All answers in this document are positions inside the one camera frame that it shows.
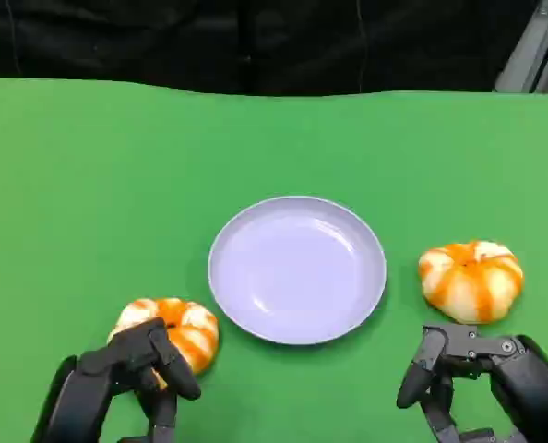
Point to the lilac plate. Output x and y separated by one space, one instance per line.
297 270

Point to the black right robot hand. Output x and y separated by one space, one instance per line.
527 383

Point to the green table cloth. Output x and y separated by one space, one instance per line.
94 198

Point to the black backdrop curtain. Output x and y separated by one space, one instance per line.
237 41

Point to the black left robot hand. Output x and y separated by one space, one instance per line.
94 378

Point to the grey metal frame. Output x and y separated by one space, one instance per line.
530 51

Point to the orange white toy bread roll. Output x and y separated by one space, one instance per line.
186 330
471 280

